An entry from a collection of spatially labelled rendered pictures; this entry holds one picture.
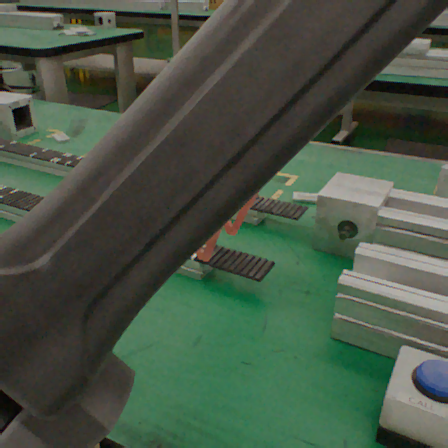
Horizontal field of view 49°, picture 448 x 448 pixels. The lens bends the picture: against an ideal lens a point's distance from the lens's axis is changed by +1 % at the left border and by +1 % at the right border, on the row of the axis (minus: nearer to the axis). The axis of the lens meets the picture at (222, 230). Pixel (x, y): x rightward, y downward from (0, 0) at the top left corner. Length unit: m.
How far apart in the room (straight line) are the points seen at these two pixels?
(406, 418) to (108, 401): 0.34
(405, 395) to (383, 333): 0.12
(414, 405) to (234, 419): 0.17
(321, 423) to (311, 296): 0.21
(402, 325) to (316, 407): 0.13
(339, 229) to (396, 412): 0.34
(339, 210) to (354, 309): 0.21
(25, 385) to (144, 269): 0.06
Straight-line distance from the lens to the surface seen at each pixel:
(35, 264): 0.16
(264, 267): 0.67
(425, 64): 2.13
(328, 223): 0.75
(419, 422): 0.49
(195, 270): 0.70
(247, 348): 0.59
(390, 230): 0.73
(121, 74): 3.45
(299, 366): 0.57
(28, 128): 1.39
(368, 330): 0.59
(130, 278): 0.16
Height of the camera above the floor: 1.18
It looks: 29 degrees down
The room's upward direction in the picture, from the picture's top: straight up
